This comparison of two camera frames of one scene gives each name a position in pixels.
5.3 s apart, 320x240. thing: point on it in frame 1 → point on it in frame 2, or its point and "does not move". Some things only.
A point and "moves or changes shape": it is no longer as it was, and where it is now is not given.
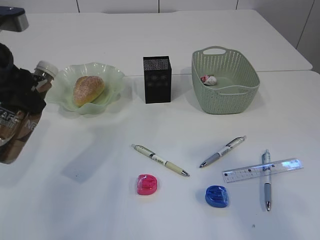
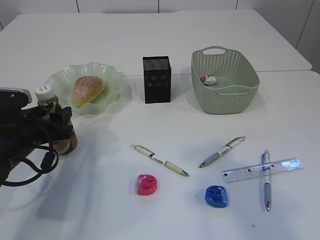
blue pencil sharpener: x=217 y=196 does not move
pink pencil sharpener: x=146 y=184 does not move
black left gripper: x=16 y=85 → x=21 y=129
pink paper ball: x=204 y=78 does not move
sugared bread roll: x=86 y=88 does not move
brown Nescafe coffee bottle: x=18 y=126 moves or changes shape
